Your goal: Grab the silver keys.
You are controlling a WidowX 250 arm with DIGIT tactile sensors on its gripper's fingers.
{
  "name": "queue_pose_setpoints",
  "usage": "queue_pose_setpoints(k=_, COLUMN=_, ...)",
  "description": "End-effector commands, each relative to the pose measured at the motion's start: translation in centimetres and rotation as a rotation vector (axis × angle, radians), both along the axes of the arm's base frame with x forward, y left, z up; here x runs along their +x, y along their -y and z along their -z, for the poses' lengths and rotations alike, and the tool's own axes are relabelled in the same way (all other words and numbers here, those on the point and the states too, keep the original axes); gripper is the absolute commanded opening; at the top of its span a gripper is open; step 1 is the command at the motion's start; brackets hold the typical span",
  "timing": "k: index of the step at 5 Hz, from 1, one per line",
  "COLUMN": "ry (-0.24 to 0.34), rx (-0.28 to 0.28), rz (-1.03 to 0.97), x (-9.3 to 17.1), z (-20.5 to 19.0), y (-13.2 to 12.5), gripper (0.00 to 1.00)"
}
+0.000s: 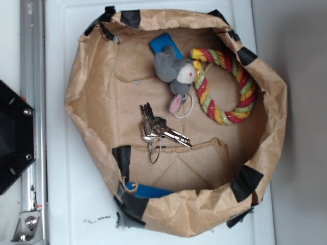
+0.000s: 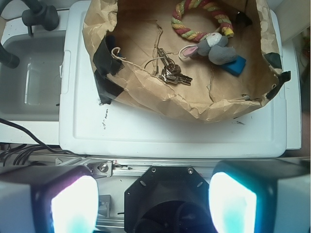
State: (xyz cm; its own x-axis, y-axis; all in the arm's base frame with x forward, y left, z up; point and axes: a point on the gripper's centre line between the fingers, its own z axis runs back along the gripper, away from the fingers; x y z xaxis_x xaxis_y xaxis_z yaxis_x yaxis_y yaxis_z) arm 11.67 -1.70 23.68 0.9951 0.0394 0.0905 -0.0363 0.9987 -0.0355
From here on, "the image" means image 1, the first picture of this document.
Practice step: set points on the blue handled tool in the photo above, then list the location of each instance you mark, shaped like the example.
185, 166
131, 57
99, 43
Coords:
147, 192

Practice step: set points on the silver key bunch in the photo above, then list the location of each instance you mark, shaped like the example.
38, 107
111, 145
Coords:
155, 129

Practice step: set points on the grey plush mouse toy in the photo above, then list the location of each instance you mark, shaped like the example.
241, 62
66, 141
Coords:
179, 73

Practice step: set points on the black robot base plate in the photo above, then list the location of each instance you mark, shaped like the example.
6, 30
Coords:
17, 137

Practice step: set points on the blue flat card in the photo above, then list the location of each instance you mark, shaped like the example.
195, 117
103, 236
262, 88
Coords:
158, 44

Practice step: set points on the aluminium frame rail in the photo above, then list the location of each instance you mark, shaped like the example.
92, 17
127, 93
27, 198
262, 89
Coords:
32, 227

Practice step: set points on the brown paper bag bin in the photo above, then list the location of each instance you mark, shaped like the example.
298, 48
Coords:
227, 169

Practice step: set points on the white tray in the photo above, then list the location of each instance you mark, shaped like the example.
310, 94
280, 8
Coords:
81, 210

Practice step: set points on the multicolour rope ring toy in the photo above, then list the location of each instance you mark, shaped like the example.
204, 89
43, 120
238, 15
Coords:
246, 82

